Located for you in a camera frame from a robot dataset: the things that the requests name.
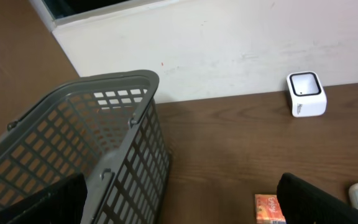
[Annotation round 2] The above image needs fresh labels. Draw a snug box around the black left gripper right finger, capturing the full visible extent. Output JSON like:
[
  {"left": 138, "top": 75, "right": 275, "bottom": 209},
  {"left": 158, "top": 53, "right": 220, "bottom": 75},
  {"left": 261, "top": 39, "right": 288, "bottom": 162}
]
[{"left": 277, "top": 172, "right": 358, "bottom": 224}]

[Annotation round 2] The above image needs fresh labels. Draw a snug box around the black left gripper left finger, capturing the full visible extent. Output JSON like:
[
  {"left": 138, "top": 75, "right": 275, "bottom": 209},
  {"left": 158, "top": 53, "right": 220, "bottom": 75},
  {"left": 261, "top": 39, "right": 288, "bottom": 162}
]
[{"left": 0, "top": 173, "right": 88, "bottom": 224}]

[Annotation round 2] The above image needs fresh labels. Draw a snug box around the orange snack packet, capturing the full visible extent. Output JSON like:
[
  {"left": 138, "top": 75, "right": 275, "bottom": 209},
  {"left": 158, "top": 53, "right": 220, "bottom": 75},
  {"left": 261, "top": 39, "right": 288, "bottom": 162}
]
[{"left": 255, "top": 194, "right": 286, "bottom": 224}]

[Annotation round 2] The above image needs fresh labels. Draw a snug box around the white barcode scanner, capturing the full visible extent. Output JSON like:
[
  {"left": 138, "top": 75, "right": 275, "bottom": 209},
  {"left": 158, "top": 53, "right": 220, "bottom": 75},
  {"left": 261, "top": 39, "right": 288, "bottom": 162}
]
[{"left": 287, "top": 71, "right": 328, "bottom": 118}]

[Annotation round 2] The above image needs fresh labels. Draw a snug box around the grey plastic mesh basket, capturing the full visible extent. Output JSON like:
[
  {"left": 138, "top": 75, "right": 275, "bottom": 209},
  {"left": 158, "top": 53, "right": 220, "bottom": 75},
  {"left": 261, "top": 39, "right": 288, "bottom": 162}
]
[{"left": 0, "top": 70, "right": 171, "bottom": 223}]

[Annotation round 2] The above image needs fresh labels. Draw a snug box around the dark window with white frame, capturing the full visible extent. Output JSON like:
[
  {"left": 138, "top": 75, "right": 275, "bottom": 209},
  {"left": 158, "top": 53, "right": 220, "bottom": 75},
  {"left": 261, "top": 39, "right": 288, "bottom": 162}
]
[{"left": 29, "top": 0, "right": 176, "bottom": 32}]

